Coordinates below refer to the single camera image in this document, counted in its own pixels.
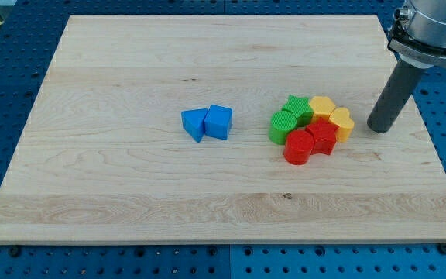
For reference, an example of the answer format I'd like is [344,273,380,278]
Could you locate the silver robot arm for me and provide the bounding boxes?
[388,0,446,68]

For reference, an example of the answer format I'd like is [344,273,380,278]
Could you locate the blue cube block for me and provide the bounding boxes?
[204,105,233,140]

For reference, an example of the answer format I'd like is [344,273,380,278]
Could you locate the blue triangular block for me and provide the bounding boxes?
[181,108,208,143]

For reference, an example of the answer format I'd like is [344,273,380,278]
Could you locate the green cylinder block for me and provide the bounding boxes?
[268,111,297,145]

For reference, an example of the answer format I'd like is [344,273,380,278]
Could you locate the red cylinder block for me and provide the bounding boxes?
[283,129,314,165]

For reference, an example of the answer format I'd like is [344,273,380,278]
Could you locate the green star block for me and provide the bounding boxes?
[282,95,314,127]

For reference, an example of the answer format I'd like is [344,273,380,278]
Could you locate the red star block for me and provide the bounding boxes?
[305,119,338,155]

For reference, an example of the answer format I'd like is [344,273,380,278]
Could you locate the yellow hexagon block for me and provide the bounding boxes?
[309,96,336,123]

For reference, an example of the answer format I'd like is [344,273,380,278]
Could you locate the light wooden board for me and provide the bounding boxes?
[0,15,446,246]

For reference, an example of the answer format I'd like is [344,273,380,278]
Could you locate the yellow heart block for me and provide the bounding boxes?
[328,107,355,143]

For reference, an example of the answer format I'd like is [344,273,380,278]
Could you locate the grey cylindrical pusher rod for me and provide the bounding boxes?
[367,58,425,133]

